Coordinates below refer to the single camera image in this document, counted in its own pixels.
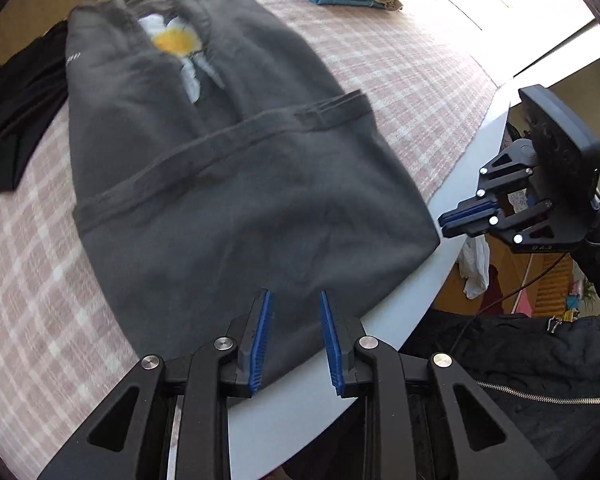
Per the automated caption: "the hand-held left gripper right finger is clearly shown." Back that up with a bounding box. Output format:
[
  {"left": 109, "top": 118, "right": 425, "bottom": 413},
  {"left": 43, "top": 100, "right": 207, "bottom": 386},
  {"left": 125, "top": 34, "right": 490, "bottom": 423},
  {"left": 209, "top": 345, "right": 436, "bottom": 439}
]
[{"left": 319, "top": 290, "right": 563, "bottom": 480}]

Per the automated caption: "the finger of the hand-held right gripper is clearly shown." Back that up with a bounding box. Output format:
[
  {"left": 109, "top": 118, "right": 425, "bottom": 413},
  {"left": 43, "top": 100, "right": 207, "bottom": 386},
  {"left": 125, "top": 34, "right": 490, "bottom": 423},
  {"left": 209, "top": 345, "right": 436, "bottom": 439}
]
[
  {"left": 439, "top": 139, "right": 537, "bottom": 225},
  {"left": 440, "top": 200, "right": 554, "bottom": 252}
]

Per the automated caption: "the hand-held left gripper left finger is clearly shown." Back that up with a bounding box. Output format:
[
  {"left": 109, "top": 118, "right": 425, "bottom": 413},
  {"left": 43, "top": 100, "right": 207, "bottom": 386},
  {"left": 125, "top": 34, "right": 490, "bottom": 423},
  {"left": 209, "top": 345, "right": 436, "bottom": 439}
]
[{"left": 37, "top": 288, "right": 272, "bottom": 480}]

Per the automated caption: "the grey daisy print t-shirt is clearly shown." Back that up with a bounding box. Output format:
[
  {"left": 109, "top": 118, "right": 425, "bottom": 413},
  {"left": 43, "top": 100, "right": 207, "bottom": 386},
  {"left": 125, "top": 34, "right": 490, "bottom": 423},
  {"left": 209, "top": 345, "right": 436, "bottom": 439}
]
[{"left": 65, "top": 0, "right": 442, "bottom": 408}]

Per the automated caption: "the orange wooden cabinet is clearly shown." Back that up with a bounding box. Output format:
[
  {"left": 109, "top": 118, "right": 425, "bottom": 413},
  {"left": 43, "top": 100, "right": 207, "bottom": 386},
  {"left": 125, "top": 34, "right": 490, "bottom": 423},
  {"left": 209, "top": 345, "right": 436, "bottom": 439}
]
[{"left": 487, "top": 247, "right": 588, "bottom": 318}]

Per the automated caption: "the green plant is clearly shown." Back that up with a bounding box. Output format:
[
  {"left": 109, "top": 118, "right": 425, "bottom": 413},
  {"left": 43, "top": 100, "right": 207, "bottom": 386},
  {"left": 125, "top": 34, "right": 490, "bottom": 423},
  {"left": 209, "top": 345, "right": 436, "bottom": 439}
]
[{"left": 565, "top": 280, "right": 600, "bottom": 321}]

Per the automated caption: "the pink plaid cloth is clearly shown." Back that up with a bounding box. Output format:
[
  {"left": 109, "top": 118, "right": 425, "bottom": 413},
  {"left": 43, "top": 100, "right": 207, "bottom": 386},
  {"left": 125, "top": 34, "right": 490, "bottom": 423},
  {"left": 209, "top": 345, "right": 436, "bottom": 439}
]
[{"left": 0, "top": 0, "right": 513, "bottom": 480}]

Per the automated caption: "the person's black jacket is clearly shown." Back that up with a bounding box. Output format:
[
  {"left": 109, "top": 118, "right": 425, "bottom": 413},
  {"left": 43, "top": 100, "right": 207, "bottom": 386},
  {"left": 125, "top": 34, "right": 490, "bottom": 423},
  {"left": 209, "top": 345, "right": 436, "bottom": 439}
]
[{"left": 285, "top": 305, "right": 600, "bottom": 480}]

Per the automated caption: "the black t-shirt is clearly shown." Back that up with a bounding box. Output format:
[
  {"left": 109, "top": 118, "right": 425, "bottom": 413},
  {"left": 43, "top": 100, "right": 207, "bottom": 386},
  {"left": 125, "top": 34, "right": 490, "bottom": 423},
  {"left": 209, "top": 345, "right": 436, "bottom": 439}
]
[{"left": 0, "top": 22, "right": 71, "bottom": 198}]

